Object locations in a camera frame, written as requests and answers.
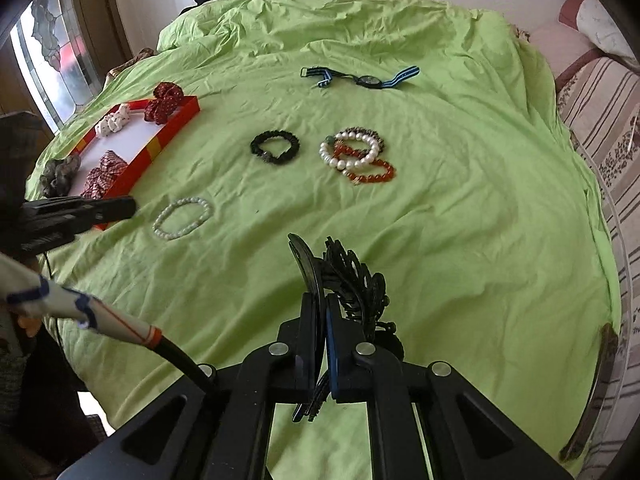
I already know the white patterned pillow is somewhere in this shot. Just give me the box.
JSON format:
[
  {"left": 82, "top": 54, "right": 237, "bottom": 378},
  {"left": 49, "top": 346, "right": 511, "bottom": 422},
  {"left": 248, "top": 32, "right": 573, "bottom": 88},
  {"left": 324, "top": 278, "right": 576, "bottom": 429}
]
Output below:
[{"left": 576, "top": 0, "right": 639, "bottom": 70}]

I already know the red white checkered scrunchie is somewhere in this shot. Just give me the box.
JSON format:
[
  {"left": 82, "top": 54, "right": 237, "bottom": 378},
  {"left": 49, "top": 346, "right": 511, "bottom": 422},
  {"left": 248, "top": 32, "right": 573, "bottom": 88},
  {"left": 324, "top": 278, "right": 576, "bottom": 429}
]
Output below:
[{"left": 81, "top": 151, "right": 128, "bottom": 200}]

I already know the red polka dot scrunchie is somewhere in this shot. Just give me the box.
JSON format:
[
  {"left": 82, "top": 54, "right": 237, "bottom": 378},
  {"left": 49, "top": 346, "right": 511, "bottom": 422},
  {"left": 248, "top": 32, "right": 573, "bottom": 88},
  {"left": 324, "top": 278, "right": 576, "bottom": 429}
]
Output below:
[{"left": 143, "top": 81, "right": 183, "bottom": 125}]

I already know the orange red bead bracelet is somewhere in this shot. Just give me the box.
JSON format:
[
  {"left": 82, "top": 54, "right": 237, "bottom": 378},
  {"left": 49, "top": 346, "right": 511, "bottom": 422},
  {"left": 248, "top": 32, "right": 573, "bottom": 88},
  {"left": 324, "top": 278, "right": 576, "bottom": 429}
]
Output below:
[{"left": 332, "top": 143, "right": 397, "bottom": 186}]

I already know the brown woven blanket edge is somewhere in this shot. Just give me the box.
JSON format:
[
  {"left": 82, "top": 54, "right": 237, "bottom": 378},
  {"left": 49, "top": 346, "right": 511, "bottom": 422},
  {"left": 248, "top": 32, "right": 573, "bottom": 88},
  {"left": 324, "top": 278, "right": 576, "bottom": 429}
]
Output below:
[{"left": 104, "top": 48, "right": 156, "bottom": 86}]

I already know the black bead bracelet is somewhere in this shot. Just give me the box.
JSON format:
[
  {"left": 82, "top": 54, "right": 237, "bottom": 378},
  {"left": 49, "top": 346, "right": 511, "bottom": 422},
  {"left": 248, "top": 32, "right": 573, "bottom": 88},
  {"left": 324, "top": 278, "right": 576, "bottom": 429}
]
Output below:
[{"left": 249, "top": 129, "right": 302, "bottom": 166}]

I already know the grey sheer scrunchie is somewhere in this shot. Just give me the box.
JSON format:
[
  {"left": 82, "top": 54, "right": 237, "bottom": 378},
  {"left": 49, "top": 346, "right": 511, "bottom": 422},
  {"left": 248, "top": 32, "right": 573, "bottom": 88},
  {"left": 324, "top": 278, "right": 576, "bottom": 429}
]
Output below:
[{"left": 39, "top": 154, "right": 81, "bottom": 198}]

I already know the left hand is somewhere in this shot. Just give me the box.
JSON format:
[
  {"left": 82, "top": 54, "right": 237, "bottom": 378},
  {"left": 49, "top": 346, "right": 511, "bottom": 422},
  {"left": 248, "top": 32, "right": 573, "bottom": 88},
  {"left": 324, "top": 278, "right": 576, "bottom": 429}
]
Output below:
[{"left": 16, "top": 314, "right": 42, "bottom": 338}]

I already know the black hair claw clip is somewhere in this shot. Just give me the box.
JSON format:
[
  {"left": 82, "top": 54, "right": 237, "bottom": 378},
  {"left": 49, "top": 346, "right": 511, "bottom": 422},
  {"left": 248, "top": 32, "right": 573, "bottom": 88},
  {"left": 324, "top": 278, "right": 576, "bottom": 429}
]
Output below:
[{"left": 288, "top": 233, "right": 405, "bottom": 422}]

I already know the dark mixed bead bracelet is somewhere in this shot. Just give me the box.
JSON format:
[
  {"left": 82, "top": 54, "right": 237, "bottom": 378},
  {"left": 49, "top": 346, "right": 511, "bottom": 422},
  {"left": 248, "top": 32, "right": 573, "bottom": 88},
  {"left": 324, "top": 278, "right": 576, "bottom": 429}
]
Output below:
[{"left": 342, "top": 126, "right": 386, "bottom": 154}]

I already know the striped floral mattress cover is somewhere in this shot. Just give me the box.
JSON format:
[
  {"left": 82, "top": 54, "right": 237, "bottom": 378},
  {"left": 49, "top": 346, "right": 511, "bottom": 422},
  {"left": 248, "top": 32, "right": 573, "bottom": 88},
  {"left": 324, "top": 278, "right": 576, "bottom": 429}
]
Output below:
[{"left": 559, "top": 58, "right": 639, "bottom": 479}]

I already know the small pale bead bracelet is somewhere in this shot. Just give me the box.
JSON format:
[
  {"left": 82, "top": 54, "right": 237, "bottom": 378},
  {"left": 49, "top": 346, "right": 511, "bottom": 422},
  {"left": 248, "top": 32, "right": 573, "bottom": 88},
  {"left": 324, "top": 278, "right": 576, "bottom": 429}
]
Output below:
[{"left": 150, "top": 196, "right": 215, "bottom": 242}]

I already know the white pearl bracelet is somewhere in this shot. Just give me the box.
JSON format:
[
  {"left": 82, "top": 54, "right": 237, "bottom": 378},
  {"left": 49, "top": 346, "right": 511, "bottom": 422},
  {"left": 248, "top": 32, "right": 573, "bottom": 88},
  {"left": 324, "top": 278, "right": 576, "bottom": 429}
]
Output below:
[{"left": 318, "top": 129, "right": 382, "bottom": 172}]

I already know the blue striped strap wristwatch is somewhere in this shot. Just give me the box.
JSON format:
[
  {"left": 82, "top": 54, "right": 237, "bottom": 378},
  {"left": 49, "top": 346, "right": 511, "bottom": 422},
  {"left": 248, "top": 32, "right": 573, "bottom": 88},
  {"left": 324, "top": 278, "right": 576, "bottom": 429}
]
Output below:
[{"left": 299, "top": 66, "right": 420, "bottom": 90}]

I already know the stained glass window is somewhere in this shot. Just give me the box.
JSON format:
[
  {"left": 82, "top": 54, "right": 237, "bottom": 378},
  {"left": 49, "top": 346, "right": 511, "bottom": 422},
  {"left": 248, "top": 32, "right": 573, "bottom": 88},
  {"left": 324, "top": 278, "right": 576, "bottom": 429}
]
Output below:
[{"left": 11, "top": 0, "right": 103, "bottom": 133}]

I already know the pink cushion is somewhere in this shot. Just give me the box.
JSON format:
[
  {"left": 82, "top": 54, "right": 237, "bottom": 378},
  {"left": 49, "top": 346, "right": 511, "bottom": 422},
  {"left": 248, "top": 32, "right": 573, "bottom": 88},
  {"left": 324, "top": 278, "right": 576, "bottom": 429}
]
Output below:
[{"left": 528, "top": 0, "right": 604, "bottom": 91}]

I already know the green bed sheet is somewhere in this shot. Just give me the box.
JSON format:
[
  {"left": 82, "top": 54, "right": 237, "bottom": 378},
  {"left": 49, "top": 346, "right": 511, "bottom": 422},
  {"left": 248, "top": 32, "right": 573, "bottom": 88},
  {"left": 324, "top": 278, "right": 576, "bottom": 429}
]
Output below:
[{"left": 42, "top": 0, "right": 620, "bottom": 455}]

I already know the red shallow box tray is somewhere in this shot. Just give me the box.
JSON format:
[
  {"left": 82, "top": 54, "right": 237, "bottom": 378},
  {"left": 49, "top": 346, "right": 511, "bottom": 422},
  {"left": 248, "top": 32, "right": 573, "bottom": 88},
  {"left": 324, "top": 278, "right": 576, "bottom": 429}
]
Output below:
[{"left": 67, "top": 94, "right": 202, "bottom": 231}]

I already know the white blue wrapped cable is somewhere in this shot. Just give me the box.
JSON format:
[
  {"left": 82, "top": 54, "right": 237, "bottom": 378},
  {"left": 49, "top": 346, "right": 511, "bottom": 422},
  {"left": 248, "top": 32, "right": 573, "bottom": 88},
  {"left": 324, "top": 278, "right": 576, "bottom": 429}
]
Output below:
[{"left": 0, "top": 251, "right": 216, "bottom": 394}]

